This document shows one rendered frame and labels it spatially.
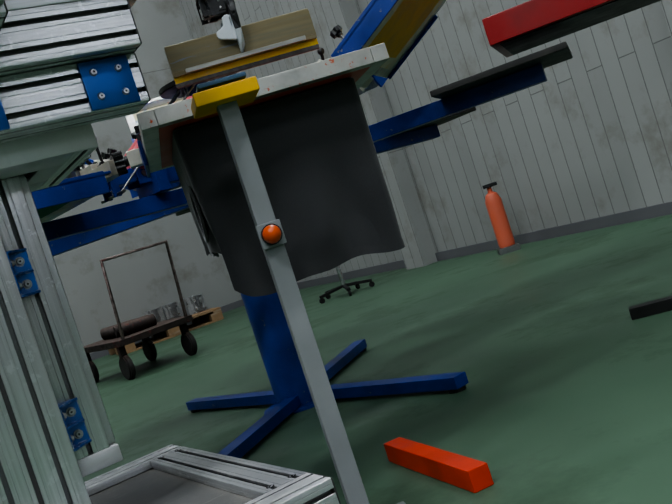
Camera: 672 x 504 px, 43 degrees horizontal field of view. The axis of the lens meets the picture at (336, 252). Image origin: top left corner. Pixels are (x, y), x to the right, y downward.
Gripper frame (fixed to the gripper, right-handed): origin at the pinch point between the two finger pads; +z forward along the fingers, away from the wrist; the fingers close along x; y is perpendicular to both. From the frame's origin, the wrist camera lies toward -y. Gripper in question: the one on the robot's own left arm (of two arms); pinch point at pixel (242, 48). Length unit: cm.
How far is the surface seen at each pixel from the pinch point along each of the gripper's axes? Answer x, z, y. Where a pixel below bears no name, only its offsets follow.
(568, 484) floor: 45, 109, -28
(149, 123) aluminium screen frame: 14.1, 13.5, 26.8
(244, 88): 37.7, 16.1, 8.1
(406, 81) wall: -515, -51, -210
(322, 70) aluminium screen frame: 14.0, 12.7, -13.5
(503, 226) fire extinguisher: -413, 89, -214
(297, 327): 33, 64, 12
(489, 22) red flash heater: -54, 1, -87
